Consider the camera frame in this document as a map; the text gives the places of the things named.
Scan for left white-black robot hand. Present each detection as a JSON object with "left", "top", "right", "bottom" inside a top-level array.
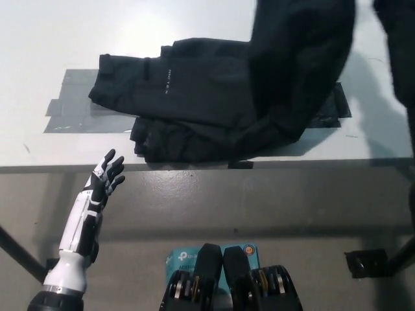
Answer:
[{"left": 58, "top": 148, "right": 127, "bottom": 257}]

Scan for teal TP-Link box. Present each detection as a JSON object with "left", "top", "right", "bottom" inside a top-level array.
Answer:
[{"left": 164, "top": 243, "right": 262, "bottom": 292}]

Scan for grey tape patch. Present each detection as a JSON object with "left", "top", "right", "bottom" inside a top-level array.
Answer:
[{"left": 41, "top": 69, "right": 353, "bottom": 135}]

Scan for black table foot plate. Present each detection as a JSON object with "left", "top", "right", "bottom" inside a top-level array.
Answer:
[
  {"left": 46, "top": 258, "right": 61, "bottom": 276},
  {"left": 344, "top": 248, "right": 392, "bottom": 280}
]

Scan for black Columbia jacket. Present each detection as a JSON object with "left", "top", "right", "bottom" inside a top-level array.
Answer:
[{"left": 88, "top": 0, "right": 357, "bottom": 165}]

